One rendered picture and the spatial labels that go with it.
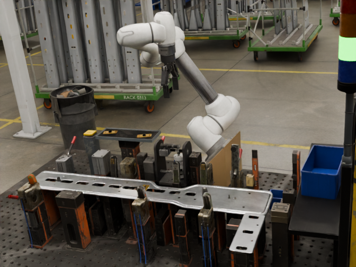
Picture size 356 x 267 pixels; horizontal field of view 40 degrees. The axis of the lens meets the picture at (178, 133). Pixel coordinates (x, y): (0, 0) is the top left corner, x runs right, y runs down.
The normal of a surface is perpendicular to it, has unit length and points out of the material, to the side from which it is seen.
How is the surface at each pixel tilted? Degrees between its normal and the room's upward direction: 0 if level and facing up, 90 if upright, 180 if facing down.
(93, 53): 85
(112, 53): 87
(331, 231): 0
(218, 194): 0
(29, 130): 89
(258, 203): 0
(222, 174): 90
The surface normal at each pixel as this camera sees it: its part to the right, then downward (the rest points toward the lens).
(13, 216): -0.10, -0.92
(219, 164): -0.46, 0.38
